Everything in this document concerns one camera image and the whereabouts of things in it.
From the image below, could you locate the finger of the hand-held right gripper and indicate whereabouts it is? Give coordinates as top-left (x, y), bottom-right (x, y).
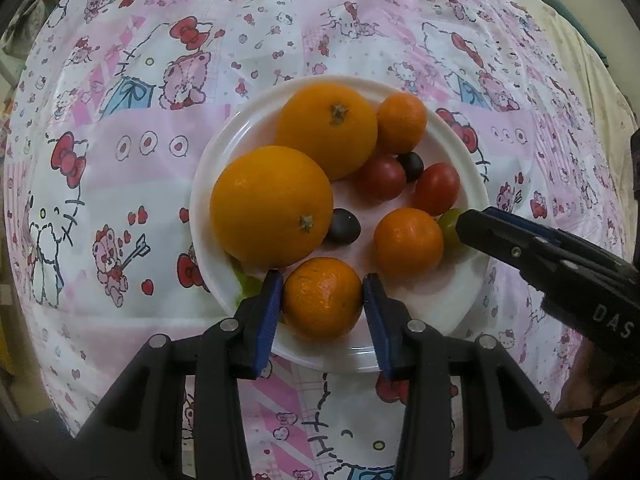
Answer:
top-left (487, 207), bottom-right (626, 262)
top-left (456, 210), bottom-right (640, 294)

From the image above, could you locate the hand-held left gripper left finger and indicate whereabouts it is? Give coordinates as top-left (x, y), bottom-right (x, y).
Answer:
top-left (65, 270), bottom-right (286, 480)

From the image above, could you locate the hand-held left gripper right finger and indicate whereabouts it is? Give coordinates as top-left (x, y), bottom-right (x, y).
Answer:
top-left (362, 273), bottom-right (591, 480)

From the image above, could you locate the green grape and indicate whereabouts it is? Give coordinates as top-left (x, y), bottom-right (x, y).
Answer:
top-left (437, 208), bottom-right (463, 248)

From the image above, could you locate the white and pink plate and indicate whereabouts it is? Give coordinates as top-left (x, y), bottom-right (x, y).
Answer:
top-left (189, 76), bottom-right (491, 373)

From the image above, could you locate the small mandarin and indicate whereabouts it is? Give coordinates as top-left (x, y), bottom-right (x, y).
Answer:
top-left (373, 207), bottom-right (445, 277)
top-left (283, 257), bottom-right (364, 339)
top-left (376, 92), bottom-right (428, 156)

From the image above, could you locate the red cherry tomato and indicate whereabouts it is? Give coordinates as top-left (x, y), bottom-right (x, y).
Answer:
top-left (356, 155), bottom-right (407, 202)
top-left (414, 162), bottom-right (461, 216)

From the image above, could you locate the dark grape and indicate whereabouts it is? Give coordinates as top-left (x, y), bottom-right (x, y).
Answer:
top-left (326, 208), bottom-right (361, 246)
top-left (396, 152), bottom-right (425, 183)

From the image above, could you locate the large orange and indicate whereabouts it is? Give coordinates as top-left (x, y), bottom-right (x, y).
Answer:
top-left (276, 84), bottom-right (378, 181)
top-left (210, 145), bottom-right (334, 269)

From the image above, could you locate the person's right forearm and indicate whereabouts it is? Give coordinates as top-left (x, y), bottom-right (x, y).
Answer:
top-left (555, 340), bottom-right (638, 461)

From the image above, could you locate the pink cartoon printed tablecloth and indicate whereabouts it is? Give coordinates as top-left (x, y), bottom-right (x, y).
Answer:
top-left (2, 0), bottom-right (638, 480)

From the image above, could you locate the cream cloth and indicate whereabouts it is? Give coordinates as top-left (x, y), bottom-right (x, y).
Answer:
top-left (495, 0), bottom-right (631, 126)

